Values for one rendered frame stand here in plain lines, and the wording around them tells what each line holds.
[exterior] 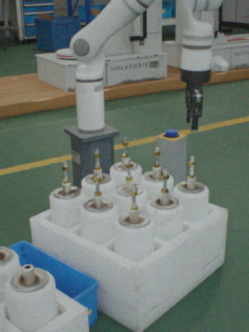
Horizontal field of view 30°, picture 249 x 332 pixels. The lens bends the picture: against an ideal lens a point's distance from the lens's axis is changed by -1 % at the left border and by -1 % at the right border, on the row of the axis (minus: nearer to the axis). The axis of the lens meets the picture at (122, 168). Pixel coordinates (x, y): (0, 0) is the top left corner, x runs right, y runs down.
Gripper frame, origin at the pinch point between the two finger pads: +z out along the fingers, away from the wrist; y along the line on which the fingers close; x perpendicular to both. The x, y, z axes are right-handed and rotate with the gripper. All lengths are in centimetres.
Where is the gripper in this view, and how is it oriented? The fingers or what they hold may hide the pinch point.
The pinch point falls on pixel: (192, 122)
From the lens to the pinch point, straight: 121.2
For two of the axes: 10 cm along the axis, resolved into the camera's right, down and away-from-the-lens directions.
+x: 10.0, 0.0, 0.0
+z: 0.0, 9.1, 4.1
